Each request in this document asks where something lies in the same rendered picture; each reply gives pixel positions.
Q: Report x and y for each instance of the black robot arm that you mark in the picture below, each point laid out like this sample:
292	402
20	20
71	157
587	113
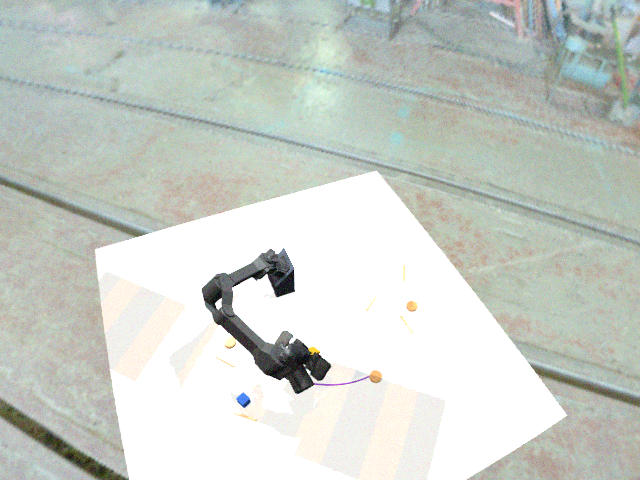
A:
274	360

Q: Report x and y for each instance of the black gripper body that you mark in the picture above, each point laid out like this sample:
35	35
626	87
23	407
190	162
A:
320	367

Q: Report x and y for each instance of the blue block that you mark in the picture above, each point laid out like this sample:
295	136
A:
243	400

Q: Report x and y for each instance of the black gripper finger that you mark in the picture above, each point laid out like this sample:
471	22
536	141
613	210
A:
299	342
310	368

